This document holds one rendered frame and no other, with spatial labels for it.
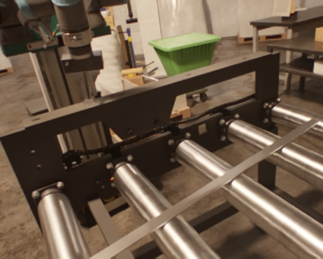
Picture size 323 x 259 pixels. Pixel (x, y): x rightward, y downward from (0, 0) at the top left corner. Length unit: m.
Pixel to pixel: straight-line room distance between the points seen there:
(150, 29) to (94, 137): 2.85
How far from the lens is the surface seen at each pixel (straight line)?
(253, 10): 7.86
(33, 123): 1.11
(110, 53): 4.46
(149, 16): 4.86
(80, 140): 2.38
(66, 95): 2.25
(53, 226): 1.01
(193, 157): 1.18
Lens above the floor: 1.53
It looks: 27 degrees down
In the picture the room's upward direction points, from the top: 8 degrees counter-clockwise
